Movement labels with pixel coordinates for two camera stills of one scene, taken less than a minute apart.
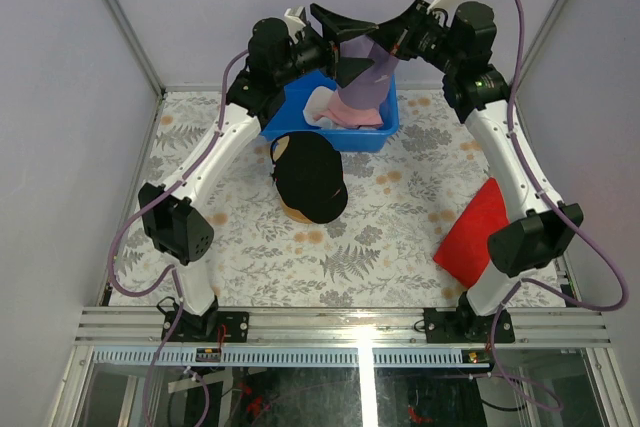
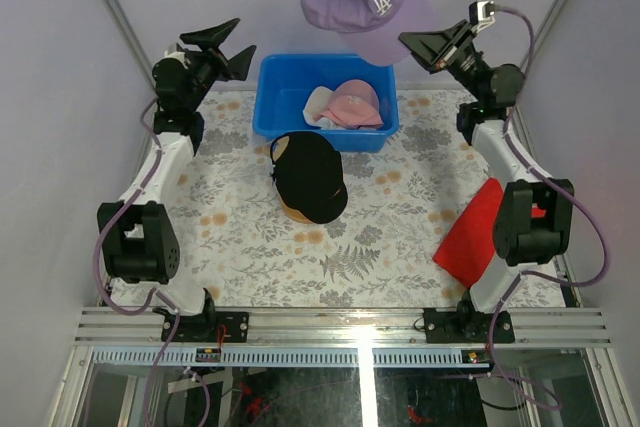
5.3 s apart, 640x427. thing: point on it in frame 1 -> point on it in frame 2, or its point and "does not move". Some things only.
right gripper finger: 392,34 -> 432,46
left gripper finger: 350,68 -> 237,67
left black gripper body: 308,51 -> 205,67
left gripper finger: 337,28 -> 212,37
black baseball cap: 308,169 does not move
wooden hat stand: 294,214 does not move
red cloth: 465,253 does not move
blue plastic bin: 288,115 does not move
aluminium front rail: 535,327 does not move
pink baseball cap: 343,114 does not move
